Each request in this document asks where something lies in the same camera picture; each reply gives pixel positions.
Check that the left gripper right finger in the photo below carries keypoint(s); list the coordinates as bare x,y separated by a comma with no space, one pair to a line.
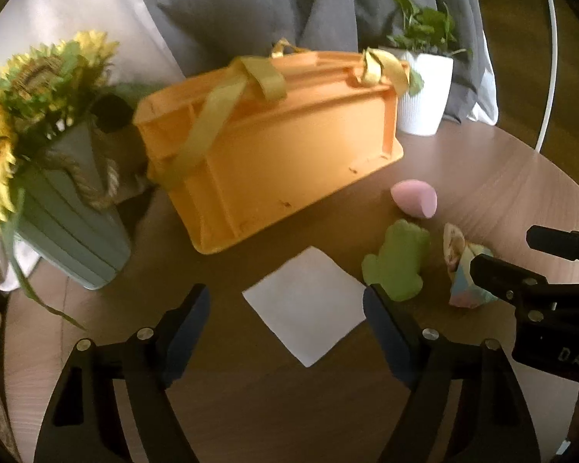
492,422

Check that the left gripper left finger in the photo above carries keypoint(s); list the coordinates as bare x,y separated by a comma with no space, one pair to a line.
82,422

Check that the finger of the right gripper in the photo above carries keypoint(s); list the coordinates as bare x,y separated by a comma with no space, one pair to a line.
523,289
555,242

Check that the pastel small plush toy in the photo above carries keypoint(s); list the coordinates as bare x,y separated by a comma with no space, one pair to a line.
458,255

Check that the green frog plush toy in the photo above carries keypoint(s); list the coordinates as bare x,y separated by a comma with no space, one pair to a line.
397,266

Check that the pink makeup sponge egg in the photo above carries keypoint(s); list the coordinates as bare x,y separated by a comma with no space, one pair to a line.
415,198

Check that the white square cloth pad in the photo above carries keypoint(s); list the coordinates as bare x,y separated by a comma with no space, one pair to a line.
309,303

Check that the sunflower bouquet in vase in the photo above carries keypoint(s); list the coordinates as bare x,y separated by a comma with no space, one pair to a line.
70,158

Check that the white floor lamp pole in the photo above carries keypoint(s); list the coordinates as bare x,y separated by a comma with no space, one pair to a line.
552,82

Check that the potted green plant white pot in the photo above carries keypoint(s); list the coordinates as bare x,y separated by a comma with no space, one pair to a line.
426,38

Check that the orange plastic crate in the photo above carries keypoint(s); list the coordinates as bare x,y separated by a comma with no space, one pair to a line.
239,148

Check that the grey curtain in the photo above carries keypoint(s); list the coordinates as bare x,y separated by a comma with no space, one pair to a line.
204,35

